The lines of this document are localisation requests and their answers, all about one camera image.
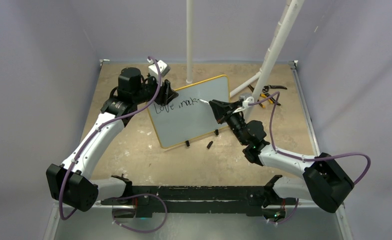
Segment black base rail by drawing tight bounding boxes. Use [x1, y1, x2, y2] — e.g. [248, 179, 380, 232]
[100, 184, 289, 220]

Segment metal corner bracket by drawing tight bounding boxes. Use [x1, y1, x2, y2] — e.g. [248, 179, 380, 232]
[99, 59, 110, 68]
[288, 60, 298, 71]

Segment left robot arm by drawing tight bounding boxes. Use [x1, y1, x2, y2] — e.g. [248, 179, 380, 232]
[46, 62, 179, 212]

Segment yellow-framed whiteboard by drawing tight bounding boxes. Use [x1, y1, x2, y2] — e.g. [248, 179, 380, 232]
[148, 74, 230, 149]

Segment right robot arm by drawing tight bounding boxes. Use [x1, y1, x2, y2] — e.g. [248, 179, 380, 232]
[208, 100, 355, 213]

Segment black marker cap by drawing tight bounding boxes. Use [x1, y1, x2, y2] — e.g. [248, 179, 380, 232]
[206, 141, 213, 149]

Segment right metal corner bracket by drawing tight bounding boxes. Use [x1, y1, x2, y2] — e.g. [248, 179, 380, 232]
[288, 60, 298, 71]

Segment yellow-handled pliers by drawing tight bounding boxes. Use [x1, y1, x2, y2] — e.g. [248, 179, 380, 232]
[260, 93, 281, 106]

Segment white PVC pipe frame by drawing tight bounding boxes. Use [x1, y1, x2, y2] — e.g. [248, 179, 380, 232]
[186, 0, 306, 120]

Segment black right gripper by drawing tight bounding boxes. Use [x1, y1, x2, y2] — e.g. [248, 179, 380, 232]
[210, 99, 248, 146]

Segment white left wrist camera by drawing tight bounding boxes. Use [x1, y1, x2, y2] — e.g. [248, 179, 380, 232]
[147, 59, 171, 79]

